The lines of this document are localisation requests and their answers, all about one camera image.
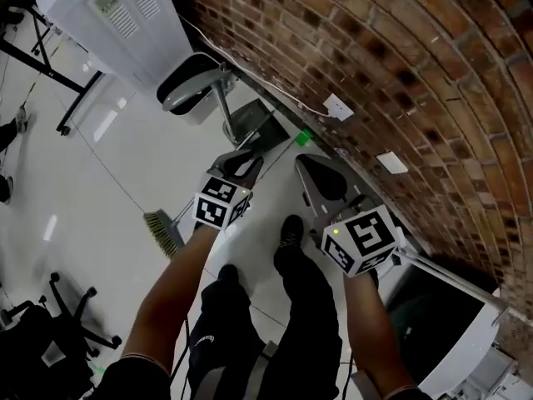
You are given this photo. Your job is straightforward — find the black office chair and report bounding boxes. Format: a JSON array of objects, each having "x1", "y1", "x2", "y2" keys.
[{"x1": 0, "y1": 271, "x2": 122, "y2": 400}]

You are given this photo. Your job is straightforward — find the person's black shoe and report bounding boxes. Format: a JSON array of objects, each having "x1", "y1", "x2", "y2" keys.
[
  {"x1": 278, "y1": 214, "x2": 306, "y2": 250},
  {"x1": 217, "y1": 263, "x2": 242, "y2": 286}
]

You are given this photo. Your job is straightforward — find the small white trash bin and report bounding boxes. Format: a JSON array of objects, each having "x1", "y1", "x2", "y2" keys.
[{"x1": 155, "y1": 51, "x2": 229, "y2": 127}]

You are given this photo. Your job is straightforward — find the person's right black shoe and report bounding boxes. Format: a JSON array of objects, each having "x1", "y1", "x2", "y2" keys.
[{"x1": 278, "y1": 214, "x2": 306, "y2": 250}]

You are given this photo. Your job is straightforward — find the white water dispenser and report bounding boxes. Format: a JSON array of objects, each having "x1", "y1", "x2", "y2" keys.
[{"x1": 34, "y1": 0, "x2": 195, "y2": 100}]

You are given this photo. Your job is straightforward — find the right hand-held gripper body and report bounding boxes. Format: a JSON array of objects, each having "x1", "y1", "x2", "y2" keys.
[{"x1": 310, "y1": 193, "x2": 407, "y2": 278}]

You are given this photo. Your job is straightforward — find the person's dark shirt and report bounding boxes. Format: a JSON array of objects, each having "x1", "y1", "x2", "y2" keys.
[{"x1": 88, "y1": 353, "x2": 435, "y2": 400}]

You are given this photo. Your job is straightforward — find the grey broom with olive bristles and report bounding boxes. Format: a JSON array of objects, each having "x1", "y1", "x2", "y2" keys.
[{"x1": 142, "y1": 137, "x2": 295, "y2": 260}]

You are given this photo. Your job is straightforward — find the person's right forearm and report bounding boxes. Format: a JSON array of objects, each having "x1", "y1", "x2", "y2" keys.
[{"x1": 342, "y1": 269, "x2": 419, "y2": 393}]

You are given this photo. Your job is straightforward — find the person's left black shoe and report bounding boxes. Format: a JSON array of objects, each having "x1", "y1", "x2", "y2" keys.
[{"x1": 217, "y1": 263, "x2": 242, "y2": 286}]

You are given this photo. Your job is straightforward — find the white wall cable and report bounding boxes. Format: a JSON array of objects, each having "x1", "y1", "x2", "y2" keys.
[{"x1": 177, "y1": 13, "x2": 335, "y2": 117}]

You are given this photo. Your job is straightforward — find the black rolling panel rack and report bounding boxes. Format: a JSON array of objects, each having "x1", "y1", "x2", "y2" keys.
[{"x1": 0, "y1": 5, "x2": 104, "y2": 138}]

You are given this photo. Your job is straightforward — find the grey long-handled dustpan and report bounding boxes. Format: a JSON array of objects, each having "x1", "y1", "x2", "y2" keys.
[{"x1": 161, "y1": 66, "x2": 293, "y2": 158}]

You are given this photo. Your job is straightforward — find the grey floor equipment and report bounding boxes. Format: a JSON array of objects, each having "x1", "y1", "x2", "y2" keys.
[{"x1": 456, "y1": 342, "x2": 533, "y2": 400}]

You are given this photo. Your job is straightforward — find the person's black trousers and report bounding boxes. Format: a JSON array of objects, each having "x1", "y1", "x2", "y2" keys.
[{"x1": 186, "y1": 242, "x2": 343, "y2": 400}]

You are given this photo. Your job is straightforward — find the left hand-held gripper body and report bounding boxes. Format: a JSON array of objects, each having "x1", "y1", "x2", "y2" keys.
[{"x1": 192, "y1": 168, "x2": 254, "y2": 231}]

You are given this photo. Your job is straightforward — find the person's left forearm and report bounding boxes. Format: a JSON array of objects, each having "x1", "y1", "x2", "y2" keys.
[{"x1": 119, "y1": 224, "x2": 221, "y2": 375}]

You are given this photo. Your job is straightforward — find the white wall socket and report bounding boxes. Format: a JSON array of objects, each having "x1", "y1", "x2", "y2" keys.
[
  {"x1": 321, "y1": 92, "x2": 356, "y2": 123},
  {"x1": 376, "y1": 150, "x2": 410, "y2": 176}
]

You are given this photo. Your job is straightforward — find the white and green bathtub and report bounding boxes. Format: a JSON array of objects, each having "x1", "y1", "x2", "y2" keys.
[{"x1": 376, "y1": 259, "x2": 502, "y2": 393}]

